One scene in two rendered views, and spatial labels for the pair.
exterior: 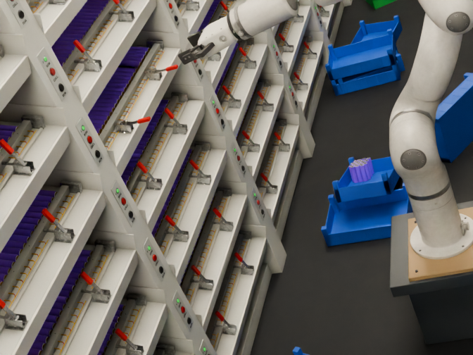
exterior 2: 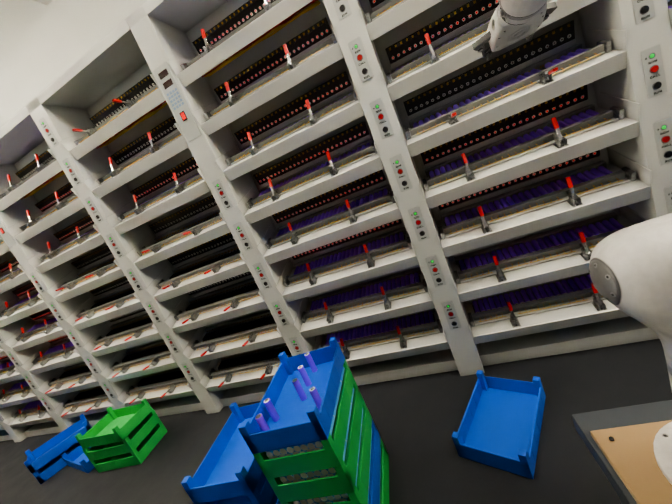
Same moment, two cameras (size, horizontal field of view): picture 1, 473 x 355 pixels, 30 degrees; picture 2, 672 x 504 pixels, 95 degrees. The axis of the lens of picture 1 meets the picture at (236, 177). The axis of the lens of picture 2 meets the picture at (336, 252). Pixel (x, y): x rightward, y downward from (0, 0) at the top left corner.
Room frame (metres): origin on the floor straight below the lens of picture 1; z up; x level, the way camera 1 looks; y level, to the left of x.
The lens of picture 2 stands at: (1.50, -0.76, 0.91)
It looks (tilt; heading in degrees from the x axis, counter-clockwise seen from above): 12 degrees down; 85
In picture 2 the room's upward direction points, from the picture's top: 23 degrees counter-clockwise
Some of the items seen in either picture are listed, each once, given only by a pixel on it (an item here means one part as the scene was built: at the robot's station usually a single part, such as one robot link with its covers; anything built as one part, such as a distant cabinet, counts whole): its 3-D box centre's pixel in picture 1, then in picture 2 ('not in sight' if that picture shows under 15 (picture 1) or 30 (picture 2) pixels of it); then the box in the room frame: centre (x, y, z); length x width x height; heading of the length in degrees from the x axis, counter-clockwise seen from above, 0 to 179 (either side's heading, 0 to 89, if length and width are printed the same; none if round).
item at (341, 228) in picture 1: (367, 214); not in sight; (2.55, -0.37, 0.04); 0.30 x 0.20 x 0.08; 63
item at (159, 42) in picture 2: not in sight; (252, 225); (1.34, 0.68, 0.88); 0.20 x 0.09 x 1.75; 63
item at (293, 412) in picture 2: not in sight; (299, 387); (1.34, 0.02, 0.44); 0.30 x 0.20 x 0.08; 70
